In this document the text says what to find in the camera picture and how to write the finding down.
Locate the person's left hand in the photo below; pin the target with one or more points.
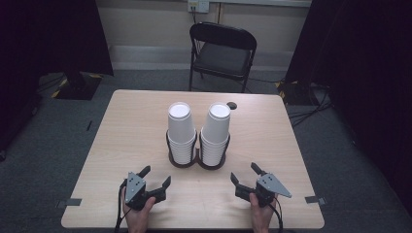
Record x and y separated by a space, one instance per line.
137 218

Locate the stack of white paper cups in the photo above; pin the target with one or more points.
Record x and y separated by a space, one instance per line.
180 129
216 132

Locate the small black floor marker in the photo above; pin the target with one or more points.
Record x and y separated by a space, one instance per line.
89 125

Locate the black double cup holder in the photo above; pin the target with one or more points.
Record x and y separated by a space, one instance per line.
197 161

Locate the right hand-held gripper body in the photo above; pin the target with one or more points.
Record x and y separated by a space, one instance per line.
268 187

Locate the white wall socket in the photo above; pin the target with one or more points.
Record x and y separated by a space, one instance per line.
198 5

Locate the black stand base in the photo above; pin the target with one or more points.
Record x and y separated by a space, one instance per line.
77 87
296 92

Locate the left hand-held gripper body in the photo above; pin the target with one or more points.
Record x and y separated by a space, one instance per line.
135 189

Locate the person's right hand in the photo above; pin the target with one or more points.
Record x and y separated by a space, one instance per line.
260 216

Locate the dark curtain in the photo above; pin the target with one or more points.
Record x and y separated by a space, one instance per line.
48 39
366 64

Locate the grey floor tape strip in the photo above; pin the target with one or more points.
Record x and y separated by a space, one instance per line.
69 202
315 200

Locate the black folding chair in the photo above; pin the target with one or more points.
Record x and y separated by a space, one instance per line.
223 58

